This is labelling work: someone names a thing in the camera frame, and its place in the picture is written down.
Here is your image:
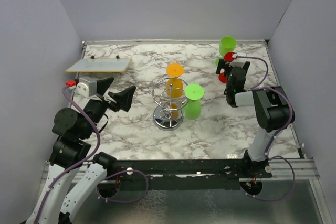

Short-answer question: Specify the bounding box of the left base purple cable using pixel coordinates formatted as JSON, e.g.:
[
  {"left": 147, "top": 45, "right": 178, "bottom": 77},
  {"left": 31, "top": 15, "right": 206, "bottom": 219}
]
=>
[{"left": 96, "top": 167, "right": 149, "bottom": 205}]

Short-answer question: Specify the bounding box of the chrome wine glass rack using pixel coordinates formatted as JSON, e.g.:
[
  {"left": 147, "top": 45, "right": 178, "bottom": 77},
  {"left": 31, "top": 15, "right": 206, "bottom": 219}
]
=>
[{"left": 151, "top": 77, "right": 187, "bottom": 131}]

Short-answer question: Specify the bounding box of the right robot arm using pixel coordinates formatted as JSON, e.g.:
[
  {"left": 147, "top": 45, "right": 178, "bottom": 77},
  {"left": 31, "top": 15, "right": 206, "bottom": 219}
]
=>
[{"left": 216, "top": 59, "right": 295, "bottom": 177}]

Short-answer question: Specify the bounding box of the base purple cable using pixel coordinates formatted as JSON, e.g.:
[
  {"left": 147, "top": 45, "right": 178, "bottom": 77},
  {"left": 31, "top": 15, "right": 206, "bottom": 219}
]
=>
[
  {"left": 96, "top": 167, "right": 149, "bottom": 205},
  {"left": 244, "top": 155, "right": 296, "bottom": 202}
]

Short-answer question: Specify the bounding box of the orange wine glass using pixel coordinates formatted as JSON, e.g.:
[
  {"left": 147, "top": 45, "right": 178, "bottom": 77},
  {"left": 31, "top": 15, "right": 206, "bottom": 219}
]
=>
[
  {"left": 166, "top": 63, "right": 184, "bottom": 98},
  {"left": 169, "top": 103, "right": 180, "bottom": 119}
]

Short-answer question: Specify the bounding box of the green wine glass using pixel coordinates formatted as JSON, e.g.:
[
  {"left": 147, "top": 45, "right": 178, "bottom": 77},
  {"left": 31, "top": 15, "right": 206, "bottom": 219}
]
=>
[
  {"left": 215, "top": 36, "right": 237, "bottom": 66},
  {"left": 183, "top": 83, "right": 204, "bottom": 120}
]

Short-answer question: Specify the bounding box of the small whiteboard yellow frame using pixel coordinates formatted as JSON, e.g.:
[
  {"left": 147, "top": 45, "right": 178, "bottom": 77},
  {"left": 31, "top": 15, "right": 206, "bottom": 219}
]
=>
[{"left": 65, "top": 58, "right": 132, "bottom": 73}]

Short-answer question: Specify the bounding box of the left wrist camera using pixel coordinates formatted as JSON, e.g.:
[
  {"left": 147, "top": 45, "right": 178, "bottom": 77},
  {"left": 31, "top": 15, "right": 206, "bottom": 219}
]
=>
[{"left": 75, "top": 77, "right": 97, "bottom": 98}]

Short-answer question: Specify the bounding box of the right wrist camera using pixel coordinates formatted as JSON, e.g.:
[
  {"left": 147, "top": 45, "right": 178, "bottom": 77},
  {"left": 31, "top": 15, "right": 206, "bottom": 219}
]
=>
[{"left": 229, "top": 58, "right": 245, "bottom": 67}]

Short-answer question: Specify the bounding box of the black front mounting rail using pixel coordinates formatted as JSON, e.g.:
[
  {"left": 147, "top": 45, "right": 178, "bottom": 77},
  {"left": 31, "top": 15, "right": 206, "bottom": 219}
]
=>
[{"left": 93, "top": 152, "right": 271, "bottom": 191}]

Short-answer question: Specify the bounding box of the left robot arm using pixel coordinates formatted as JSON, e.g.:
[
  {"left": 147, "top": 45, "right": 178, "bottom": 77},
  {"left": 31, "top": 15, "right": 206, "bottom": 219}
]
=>
[{"left": 26, "top": 77, "right": 136, "bottom": 223}]

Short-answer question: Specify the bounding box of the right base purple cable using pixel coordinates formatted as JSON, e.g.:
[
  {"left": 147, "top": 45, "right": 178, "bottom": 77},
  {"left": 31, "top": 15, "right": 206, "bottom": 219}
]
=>
[{"left": 244, "top": 155, "right": 296, "bottom": 202}]

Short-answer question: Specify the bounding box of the red wine glass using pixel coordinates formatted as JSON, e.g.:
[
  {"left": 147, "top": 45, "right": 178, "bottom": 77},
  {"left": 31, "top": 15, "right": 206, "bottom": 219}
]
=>
[{"left": 218, "top": 52, "right": 237, "bottom": 83}]

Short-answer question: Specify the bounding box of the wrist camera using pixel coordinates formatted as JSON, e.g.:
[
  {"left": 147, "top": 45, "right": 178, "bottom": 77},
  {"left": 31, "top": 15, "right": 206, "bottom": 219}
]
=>
[
  {"left": 75, "top": 77, "right": 97, "bottom": 98},
  {"left": 229, "top": 58, "right": 245, "bottom": 67}
]

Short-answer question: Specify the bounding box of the lower orange wine glass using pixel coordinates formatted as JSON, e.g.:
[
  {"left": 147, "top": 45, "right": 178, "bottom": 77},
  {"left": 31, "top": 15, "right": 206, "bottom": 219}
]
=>
[{"left": 169, "top": 103, "right": 180, "bottom": 119}]

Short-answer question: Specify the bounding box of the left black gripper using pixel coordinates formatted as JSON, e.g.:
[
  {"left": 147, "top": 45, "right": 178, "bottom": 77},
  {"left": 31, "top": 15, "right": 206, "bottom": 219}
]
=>
[{"left": 81, "top": 77, "right": 136, "bottom": 138}]

